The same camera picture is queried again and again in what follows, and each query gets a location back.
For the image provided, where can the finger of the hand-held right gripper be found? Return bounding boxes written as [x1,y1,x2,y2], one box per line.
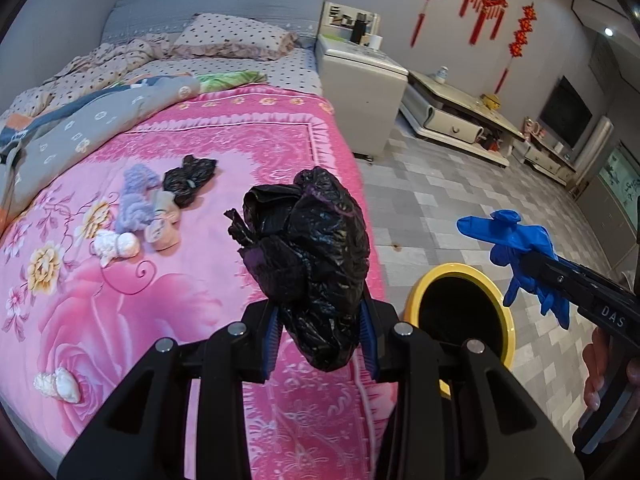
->
[511,251,588,311]

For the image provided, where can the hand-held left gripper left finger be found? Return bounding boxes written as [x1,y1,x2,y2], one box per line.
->
[57,302,281,480]

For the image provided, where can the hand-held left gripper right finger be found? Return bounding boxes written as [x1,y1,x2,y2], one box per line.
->
[357,292,583,480]

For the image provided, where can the blue rubber glove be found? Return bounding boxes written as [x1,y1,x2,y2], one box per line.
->
[456,210,572,331]

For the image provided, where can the large black plastic bag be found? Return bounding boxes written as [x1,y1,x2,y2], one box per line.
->
[227,166,372,373]

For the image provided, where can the yellow trash bin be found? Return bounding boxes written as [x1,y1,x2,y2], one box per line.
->
[407,262,516,400]

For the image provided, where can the light blue fuzzy sock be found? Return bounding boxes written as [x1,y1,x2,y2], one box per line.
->
[124,164,163,196]
[116,191,153,234]

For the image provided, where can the person's right hand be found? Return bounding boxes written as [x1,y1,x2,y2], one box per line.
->
[582,329,630,414]

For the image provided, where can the white standing air conditioner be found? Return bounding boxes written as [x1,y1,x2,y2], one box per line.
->
[582,115,615,171]

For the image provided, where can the beige sock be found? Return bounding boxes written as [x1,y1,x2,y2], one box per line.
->
[149,209,181,252]

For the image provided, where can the black television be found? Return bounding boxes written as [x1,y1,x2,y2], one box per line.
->
[539,76,593,150]

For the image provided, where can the grey sock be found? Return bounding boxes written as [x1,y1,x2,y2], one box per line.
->
[152,191,177,217]

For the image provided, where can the small black plastic bag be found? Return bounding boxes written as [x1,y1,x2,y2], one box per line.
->
[162,155,218,208]

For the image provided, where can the white crumpled tissue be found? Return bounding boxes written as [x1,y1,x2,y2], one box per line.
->
[92,230,141,268]
[34,366,82,404]

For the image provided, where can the cream coffee table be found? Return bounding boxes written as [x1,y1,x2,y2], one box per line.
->
[400,71,526,168]

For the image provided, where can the pink floral blanket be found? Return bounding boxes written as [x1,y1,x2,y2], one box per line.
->
[0,85,401,480]

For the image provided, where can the cream nightstand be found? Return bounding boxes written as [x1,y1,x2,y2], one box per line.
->
[316,35,408,161]

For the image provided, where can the green floral cloth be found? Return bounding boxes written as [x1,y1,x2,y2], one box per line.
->
[195,70,268,93]

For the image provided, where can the polka dot bed sheet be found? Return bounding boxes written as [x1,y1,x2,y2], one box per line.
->
[120,47,321,96]

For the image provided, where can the grey floral quilt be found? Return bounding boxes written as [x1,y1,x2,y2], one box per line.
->
[0,74,201,221]

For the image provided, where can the polka dot pillow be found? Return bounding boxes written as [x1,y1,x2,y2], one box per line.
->
[172,14,300,61]

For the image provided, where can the cream polka dot duvet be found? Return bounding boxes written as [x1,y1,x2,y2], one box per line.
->
[0,40,183,126]

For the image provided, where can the grey upholstered bed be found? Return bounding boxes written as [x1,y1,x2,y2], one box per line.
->
[101,0,326,53]

